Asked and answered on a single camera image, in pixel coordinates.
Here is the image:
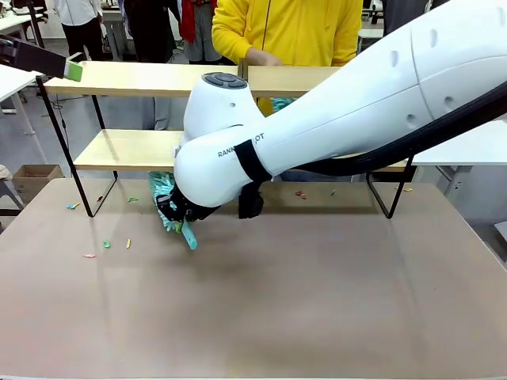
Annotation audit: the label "wood shelf black metal frame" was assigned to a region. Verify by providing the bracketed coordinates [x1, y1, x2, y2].
[35, 58, 417, 220]

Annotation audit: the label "bystander white black top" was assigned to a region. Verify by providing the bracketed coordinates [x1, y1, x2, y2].
[60, 0, 105, 63]

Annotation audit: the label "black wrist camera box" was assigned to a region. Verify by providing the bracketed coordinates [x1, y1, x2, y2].
[237, 182, 265, 220]

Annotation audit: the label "black velcro cable strap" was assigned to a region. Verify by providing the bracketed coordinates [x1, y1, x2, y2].
[234, 141, 275, 184]

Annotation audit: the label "person right hand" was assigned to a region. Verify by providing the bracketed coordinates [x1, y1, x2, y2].
[249, 50, 284, 67]

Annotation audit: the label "brown cardboard box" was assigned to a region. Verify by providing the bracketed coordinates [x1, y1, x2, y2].
[11, 164, 65, 205]

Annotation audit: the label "person right forearm yellow sleeve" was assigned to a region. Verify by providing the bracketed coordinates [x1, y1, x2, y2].
[212, 33, 261, 67]

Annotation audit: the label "white background desk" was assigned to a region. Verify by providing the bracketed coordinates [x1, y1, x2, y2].
[357, 26, 386, 53]
[0, 11, 47, 51]

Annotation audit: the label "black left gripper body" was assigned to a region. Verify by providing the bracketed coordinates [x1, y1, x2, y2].
[0, 33, 20, 67]

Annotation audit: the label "person in yellow hoodie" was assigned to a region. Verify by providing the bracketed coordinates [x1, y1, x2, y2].
[211, 0, 364, 118]

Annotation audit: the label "bystander red jacket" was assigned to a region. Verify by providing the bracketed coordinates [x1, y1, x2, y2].
[177, 0, 223, 65]

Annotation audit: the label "white side table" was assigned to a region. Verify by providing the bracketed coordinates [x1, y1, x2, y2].
[410, 120, 507, 197]
[0, 63, 45, 138]

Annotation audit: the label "teal microfibre duster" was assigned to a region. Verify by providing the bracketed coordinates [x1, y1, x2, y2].
[270, 96, 297, 116]
[147, 169, 199, 251]

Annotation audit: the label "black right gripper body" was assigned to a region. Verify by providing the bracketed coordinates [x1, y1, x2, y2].
[168, 188, 217, 219]

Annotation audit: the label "bystander dark clothes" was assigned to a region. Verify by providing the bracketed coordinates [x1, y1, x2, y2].
[124, 0, 178, 64]

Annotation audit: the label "black cable bundle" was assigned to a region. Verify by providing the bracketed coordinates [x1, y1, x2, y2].
[276, 81, 507, 176]

